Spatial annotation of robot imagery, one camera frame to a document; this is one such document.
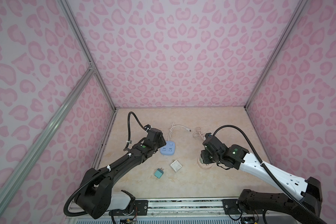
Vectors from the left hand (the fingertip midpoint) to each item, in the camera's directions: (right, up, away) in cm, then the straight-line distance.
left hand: (165, 140), depth 86 cm
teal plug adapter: (-4, -19, -3) cm, 20 cm away
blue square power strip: (+2, -7, +6) cm, 10 cm away
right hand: (+22, -7, -9) cm, 24 cm away
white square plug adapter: (+7, -16, -1) cm, 17 cm away
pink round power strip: (+24, -16, 0) cm, 28 cm away
